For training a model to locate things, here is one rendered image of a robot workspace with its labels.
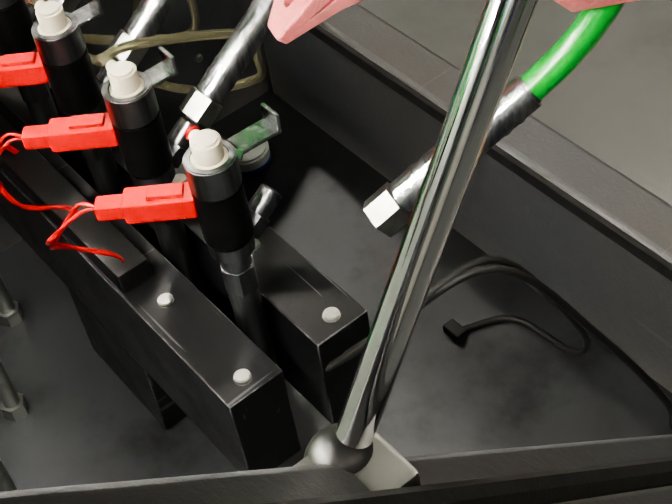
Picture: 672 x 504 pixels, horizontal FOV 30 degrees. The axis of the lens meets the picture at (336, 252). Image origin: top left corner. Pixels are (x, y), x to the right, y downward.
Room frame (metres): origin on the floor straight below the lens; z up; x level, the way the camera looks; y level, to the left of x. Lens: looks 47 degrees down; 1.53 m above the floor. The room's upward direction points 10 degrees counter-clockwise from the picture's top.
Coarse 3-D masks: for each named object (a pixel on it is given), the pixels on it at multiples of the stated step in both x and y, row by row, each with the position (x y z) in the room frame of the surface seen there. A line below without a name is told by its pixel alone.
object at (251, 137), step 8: (264, 120) 0.51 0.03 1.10; (248, 128) 0.50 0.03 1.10; (256, 128) 0.50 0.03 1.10; (264, 128) 0.50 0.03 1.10; (272, 128) 0.50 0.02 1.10; (232, 136) 0.50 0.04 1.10; (240, 136) 0.50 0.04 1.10; (248, 136) 0.49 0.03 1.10; (256, 136) 0.49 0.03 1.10; (264, 136) 0.49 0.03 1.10; (272, 136) 0.49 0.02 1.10; (232, 144) 0.49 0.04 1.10; (240, 144) 0.49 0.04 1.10; (248, 144) 0.49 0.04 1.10; (256, 144) 0.49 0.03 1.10; (240, 152) 0.48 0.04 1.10; (240, 160) 0.48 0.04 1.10
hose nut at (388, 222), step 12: (384, 192) 0.41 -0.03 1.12; (372, 204) 0.41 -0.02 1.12; (384, 204) 0.41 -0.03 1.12; (396, 204) 0.41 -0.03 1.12; (372, 216) 0.41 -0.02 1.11; (384, 216) 0.41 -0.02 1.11; (396, 216) 0.41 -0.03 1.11; (408, 216) 0.41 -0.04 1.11; (384, 228) 0.41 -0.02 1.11; (396, 228) 0.41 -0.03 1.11
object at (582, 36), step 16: (592, 16) 0.43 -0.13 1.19; (608, 16) 0.42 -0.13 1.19; (576, 32) 0.43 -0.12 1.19; (592, 32) 0.42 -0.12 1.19; (560, 48) 0.43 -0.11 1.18; (576, 48) 0.42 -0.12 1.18; (592, 48) 0.42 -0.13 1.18; (544, 64) 0.43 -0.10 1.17; (560, 64) 0.42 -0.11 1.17; (576, 64) 0.42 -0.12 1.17; (528, 80) 0.42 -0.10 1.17; (544, 80) 0.42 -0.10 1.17; (560, 80) 0.42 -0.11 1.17; (544, 96) 0.42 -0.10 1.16
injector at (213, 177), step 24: (192, 168) 0.47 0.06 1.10; (216, 168) 0.47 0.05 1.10; (192, 192) 0.47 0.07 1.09; (216, 192) 0.47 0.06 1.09; (240, 192) 0.47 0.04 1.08; (264, 192) 0.49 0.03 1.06; (216, 216) 0.47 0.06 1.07; (240, 216) 0.47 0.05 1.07; (264, 216) 0.49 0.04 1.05; (216, 240) 0.47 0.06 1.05; (240, 240) 0.47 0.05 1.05; (240, 264) 0.47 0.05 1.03; (240, 288) 0.47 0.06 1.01; (240, 312) 0.47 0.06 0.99; (264, 312) 0.48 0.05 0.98; (264, 336) 0.47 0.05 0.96
